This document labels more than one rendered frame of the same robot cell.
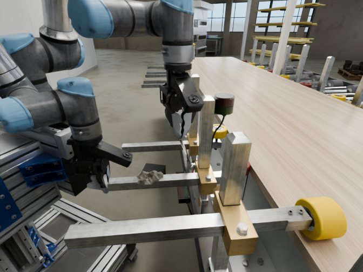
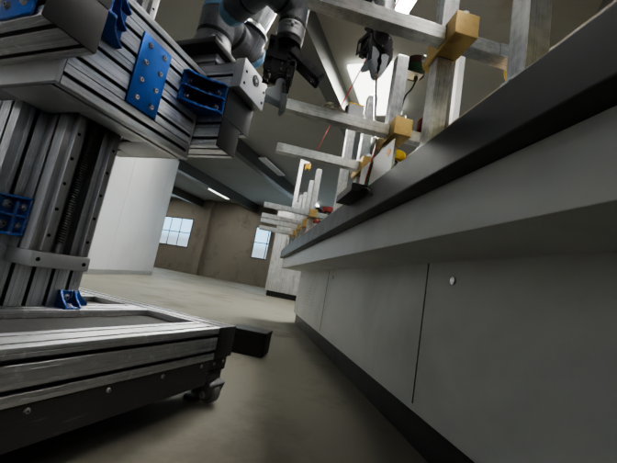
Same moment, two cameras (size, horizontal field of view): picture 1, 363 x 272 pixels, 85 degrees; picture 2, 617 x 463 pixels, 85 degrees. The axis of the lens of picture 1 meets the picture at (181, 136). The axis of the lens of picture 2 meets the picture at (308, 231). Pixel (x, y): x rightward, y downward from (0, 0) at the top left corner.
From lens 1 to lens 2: 0.97 m
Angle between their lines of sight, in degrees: 38
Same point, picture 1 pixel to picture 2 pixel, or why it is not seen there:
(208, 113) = (402, 66)
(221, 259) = (436, 117)
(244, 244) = (468, 20)
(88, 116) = (303, 16)
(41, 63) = (237, 29)
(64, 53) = (253, 40)
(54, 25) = (258, 16)
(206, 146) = (398, 101)
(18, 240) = (90, 192)
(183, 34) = not seen: outside the picture
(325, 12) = not seen: hidden behind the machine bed
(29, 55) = not seen: hidden behind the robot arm
